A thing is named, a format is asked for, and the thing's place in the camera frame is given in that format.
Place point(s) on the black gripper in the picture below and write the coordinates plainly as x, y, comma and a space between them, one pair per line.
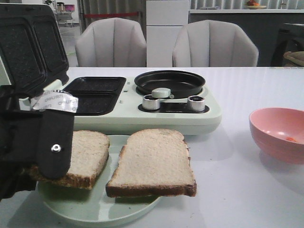
22, 132

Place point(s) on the white bread slice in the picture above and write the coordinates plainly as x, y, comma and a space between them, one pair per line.
90, 153
153, 162

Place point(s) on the green breakfast maker lid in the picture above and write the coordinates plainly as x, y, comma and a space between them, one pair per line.
31, 47

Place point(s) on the pink plastic bowl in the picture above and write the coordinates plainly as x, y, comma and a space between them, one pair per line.
269, 128

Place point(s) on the orange cooked shrimp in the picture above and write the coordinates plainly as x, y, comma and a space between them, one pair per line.
291, 139

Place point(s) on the green breakfast maker base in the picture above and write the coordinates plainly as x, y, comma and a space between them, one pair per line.
111, 104

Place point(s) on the left grey upholstered chair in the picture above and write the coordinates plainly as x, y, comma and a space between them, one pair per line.
113, 42

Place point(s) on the grey upholstered chair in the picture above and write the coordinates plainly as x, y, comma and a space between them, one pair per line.
113, 42
212, 43

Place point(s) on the left silver control knob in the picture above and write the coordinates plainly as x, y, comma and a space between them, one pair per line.
150, 103

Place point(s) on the silver control knob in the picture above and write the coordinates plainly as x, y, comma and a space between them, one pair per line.
150, 103
196, 103

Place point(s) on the light green round plate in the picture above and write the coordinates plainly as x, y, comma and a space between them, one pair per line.
93, 208

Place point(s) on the black round frying pan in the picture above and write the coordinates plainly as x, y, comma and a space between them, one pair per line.
181, 83

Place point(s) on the right silver control knob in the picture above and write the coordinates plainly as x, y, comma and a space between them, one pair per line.
196, 103

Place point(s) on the white cabinet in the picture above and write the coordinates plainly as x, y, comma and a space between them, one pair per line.
164, 20

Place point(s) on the right grey upholstered chair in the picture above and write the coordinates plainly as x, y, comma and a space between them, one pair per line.
212, 43

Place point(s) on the fruit bowl on counter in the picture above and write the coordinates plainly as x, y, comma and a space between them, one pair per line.
254, 5

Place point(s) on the dark counter with white top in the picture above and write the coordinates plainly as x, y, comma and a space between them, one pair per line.
274, 32

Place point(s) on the beige cushion at right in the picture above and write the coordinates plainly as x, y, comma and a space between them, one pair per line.
294, 58

